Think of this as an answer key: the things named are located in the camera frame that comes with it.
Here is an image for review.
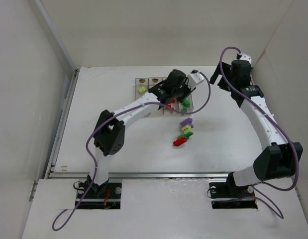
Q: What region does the yellow lego brick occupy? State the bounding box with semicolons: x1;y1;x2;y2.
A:
137;86;148;94

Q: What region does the purple lego block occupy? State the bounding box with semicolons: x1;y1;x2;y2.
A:
180;118;194;128

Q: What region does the yellow-green lego block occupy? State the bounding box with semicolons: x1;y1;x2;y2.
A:
181;125;193;134

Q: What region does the tall red lego brick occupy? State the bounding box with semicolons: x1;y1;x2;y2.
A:
173;137;187;147

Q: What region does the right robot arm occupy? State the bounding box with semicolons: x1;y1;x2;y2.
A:
210;59;303;188

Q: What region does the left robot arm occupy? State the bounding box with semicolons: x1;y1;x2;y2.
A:
86;69;201;193

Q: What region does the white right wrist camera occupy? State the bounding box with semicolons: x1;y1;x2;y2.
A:
236;52;252;64

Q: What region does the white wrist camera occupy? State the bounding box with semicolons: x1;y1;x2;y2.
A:
236;52;252;64
187;71;205;90

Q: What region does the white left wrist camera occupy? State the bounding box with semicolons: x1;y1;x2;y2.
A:
187;71;205;90

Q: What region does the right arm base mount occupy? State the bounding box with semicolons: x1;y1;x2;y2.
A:
209;181;254;199

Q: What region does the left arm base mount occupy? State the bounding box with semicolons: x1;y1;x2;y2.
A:
73;181;122;200

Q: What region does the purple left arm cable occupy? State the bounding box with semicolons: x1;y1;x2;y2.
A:
52;71;211;231

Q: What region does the aluminium front rail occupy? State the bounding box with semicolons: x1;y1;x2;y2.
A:
47;172;228;179

